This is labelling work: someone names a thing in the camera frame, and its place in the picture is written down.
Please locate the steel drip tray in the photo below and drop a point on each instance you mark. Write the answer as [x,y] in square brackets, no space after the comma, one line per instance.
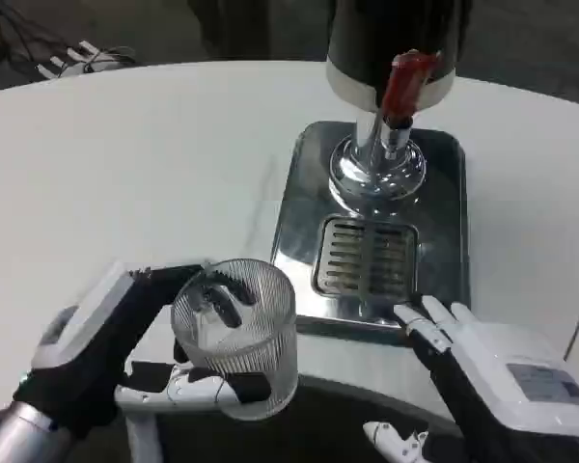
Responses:
[299,226]

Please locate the slotted steel drain grid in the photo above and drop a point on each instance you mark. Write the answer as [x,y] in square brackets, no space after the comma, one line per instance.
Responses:
[366,258]

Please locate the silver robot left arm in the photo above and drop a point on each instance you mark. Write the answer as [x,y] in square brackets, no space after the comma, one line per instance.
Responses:
[21,434]

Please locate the clear ribbed glass cup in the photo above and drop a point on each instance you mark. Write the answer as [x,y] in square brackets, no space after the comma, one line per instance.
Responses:
[251,347]

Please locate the spare white robot hand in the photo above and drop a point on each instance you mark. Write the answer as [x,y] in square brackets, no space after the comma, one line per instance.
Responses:
[79,60]

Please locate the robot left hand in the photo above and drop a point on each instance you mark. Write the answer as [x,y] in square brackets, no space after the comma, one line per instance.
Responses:
[84,359]

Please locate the black drink dispenser, chrome stand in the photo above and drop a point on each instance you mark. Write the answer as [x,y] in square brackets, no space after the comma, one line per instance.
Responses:
[366,43]

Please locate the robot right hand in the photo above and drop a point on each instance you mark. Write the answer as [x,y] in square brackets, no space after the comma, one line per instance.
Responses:
[482,366]

